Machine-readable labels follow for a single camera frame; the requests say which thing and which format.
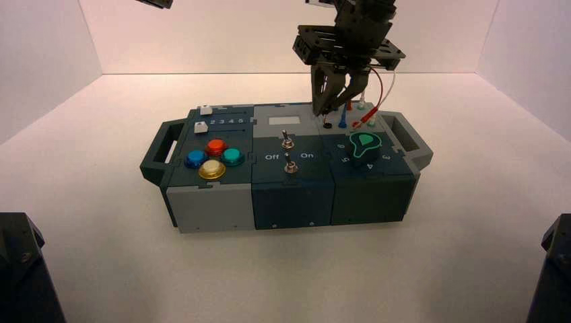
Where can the large white slider knob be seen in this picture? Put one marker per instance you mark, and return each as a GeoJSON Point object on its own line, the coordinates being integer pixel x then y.
{"type": "Point", "coordinates": [201, 128]}

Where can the black green rotary knob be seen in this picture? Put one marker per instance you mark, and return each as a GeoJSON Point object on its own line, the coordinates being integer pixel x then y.
{"type": "Point", "coordinates": [366, 151]}

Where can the green push button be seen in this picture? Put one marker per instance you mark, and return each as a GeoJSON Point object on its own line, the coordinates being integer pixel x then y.
{"type": "Point", "coordinates": [232, 155]}

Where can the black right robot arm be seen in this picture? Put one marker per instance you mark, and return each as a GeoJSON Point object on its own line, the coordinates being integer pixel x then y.
{"type": "Point", "coordinates": [370, 4]}

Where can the blue push button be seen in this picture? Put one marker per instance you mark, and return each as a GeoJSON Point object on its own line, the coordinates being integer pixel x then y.
{"type": "Point", "coordinates": [195, 157]}

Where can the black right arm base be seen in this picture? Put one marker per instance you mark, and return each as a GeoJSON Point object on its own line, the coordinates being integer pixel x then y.
{"type": "Point", "coordinates": [555, 276]}

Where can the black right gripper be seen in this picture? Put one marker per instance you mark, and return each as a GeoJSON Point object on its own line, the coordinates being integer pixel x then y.
{"type": "Point", "coordinates": [352, 44]}

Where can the small white slider knob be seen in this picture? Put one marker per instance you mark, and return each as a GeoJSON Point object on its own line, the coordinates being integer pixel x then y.
{"type": "Point", "coordinates": [206, 109]}

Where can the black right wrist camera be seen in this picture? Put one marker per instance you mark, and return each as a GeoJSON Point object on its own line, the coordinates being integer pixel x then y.
{"type": "Point", "coordinates": [319, 2]}

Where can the yellow push button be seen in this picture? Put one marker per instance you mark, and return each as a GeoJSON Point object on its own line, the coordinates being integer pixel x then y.
{"type": "Point", "coordinates": [212, 168]}

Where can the red push button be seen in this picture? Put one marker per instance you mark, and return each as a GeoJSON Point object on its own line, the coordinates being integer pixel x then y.
{"type": "Point", "coordinates": [217, 146]}

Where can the white display window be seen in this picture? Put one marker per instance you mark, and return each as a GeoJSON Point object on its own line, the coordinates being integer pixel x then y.
{"type": "Point", "coordinates": [284, 121]}

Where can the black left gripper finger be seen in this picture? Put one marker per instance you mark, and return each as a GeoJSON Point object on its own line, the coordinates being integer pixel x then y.
{"type": "Point", "coordinates": [154, 2]}

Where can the dark teal grey task box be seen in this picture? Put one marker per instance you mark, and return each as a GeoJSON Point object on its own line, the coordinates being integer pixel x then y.
{"type": "Point", "coordinates": [290, 196]}

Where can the metal toggle switch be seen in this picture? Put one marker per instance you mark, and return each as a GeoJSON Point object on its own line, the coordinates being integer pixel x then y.
{"type": "Point", "coordinates": [287, 143]}
{"type": "Point", "coordinates": [291, 168]}

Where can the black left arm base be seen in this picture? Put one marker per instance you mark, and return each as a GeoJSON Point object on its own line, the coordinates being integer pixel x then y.
{"type": "Point", "coordinates": [22, 276]}

